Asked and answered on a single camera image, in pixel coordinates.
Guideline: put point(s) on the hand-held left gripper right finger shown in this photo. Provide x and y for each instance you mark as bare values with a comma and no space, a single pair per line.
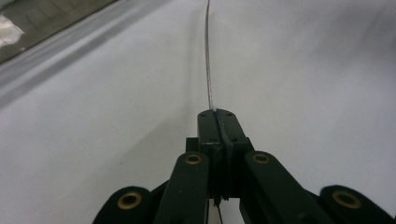
233,133

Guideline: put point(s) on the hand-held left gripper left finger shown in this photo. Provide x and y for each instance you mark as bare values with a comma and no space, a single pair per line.
207,130

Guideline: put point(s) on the white table sheet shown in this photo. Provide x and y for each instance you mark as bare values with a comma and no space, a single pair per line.
93,140

